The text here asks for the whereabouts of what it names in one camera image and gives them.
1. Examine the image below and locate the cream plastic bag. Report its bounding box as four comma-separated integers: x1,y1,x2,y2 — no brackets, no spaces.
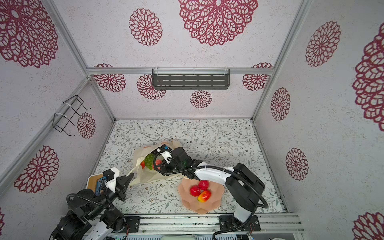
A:
129,140,182,186

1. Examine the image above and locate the red fruit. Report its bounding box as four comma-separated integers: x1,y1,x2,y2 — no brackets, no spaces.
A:
153,160,163,170

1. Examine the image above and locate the red yellow peach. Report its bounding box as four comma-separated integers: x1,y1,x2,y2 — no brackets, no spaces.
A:
140,161,146,169

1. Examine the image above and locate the green grape bunch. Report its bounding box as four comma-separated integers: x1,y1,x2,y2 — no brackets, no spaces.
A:
143,153,155,171

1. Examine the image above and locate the dark red apple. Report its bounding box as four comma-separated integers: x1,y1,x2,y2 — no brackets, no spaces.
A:
198,181,209,191

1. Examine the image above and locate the red yellow mango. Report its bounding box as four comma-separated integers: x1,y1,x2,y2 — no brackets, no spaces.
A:
198,190,212,203

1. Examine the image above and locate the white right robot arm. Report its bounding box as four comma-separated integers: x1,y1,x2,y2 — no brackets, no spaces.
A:
155,146,268,223

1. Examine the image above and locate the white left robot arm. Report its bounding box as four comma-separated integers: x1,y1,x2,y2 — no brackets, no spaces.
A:
50,170,134,240

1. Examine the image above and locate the white wooden-top box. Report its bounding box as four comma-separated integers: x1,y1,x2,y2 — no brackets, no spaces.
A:
86,173,103,193

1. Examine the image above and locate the pink scalloped bowl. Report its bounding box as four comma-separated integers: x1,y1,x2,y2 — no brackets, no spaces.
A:
178,178,225,215

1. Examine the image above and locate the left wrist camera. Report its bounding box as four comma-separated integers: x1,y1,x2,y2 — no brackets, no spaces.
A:
96,168,120,193

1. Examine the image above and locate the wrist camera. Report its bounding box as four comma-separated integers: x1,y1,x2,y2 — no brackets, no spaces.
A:
96,168,120,193
156,144,172,164

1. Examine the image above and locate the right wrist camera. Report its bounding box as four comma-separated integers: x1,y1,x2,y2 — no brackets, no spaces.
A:
156,144,172,164

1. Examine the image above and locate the grey wall shelf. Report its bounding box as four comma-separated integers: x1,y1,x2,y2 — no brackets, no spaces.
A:
152,69,231,90

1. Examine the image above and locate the black wire wall rack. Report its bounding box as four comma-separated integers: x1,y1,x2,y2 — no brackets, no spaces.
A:
52,95,91,137

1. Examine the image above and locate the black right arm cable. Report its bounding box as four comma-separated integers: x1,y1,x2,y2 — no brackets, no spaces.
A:
152,149,269,240

